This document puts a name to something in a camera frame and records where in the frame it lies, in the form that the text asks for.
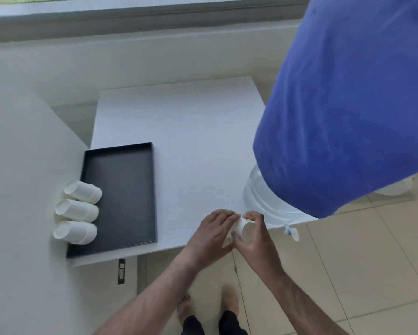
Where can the person's right hand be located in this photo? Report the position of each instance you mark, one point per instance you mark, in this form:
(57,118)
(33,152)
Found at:
(261,247)

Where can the person's left hand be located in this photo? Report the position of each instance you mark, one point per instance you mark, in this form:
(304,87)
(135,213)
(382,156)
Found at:
(209,237)

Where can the person's right thumb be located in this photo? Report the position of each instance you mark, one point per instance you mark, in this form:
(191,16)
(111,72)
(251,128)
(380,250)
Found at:
(239,240)

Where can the person's left fingers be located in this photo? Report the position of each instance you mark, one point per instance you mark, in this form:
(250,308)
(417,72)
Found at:
(223,219)

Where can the white paper cup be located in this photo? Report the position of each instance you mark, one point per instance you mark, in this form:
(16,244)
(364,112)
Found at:
(83,191)
(76,233)
(243,229)
(78,210)

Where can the person's right forearm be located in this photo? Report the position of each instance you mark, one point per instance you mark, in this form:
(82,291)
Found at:
(299,303)

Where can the person's left forearm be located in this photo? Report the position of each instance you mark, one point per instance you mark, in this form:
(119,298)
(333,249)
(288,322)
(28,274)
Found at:
(149,296)

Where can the clear water jug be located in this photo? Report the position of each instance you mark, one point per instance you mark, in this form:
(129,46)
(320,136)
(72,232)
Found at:
(261,202)

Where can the blue and white tap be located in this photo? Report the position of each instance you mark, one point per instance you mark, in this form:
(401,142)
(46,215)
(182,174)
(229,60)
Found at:
(292,233)

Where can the person's right foot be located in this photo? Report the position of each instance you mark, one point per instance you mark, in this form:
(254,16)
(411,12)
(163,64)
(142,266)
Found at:
(229,299)

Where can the person's foot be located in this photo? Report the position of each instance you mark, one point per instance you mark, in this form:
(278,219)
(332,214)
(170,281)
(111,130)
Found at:
(185,307)
(229,299)

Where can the person's left foot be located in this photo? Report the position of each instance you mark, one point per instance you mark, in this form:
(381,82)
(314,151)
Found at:
(185,307)

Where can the black trousers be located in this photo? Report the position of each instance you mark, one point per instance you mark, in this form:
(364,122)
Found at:
(195,327)

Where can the black rectangular tray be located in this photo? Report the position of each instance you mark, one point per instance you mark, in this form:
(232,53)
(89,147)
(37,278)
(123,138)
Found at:
(125,198)

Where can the black label strip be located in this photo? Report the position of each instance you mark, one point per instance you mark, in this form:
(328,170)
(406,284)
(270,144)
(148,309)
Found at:
(121,272)

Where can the white round object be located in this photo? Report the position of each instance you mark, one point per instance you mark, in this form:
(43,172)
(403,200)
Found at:
(395,187)

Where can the blue cloth jug cover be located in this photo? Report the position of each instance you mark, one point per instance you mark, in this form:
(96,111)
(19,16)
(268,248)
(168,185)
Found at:
(348,111)

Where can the grey window frame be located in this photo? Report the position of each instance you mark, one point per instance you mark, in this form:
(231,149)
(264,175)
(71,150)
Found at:
(125,20)

